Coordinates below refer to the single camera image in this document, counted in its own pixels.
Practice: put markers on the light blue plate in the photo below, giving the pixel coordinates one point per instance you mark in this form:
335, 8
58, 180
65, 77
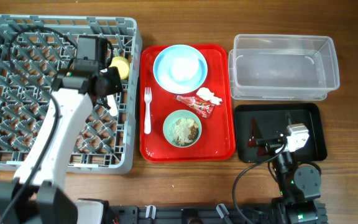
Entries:
163, 61

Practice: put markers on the white plastic fork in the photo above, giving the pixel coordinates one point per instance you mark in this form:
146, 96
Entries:
147, 119

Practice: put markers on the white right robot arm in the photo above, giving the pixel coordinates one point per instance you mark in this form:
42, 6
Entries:
299, 183

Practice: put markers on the black waste tray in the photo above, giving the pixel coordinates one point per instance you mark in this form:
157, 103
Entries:
270, 121

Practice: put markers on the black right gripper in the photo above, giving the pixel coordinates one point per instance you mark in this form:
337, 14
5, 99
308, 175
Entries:
272, 144

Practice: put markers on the white plastic spoon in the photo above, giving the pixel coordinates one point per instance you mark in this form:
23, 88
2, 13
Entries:
111, 100

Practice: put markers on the crumpled white tissue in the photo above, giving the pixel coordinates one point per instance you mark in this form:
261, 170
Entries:
207, 95

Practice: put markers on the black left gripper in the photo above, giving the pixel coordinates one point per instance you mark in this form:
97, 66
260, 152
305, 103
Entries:
115, 85

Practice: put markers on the yellow plastic cup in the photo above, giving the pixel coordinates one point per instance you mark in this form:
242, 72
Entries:
123, 66

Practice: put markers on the green food bowl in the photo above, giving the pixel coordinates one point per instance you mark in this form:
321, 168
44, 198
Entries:
172, 117

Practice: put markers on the food leftovers rice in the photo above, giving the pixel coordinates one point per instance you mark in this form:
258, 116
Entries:
184, 132

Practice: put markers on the light blue bowl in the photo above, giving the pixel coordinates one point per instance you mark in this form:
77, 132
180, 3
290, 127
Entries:
184, 68

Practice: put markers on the red plastic tray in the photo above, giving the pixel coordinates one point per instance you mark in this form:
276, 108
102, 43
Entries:
217, 140

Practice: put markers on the grey dishwasher rack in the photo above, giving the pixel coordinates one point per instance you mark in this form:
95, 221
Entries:
32, 49

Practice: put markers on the clear plastic bin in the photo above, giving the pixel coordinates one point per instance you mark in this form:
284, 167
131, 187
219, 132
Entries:
282, 67

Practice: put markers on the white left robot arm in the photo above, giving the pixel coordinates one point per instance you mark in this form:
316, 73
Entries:
35, 194

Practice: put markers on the red snack wrapper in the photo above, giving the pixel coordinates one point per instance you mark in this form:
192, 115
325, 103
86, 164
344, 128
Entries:
202, 107

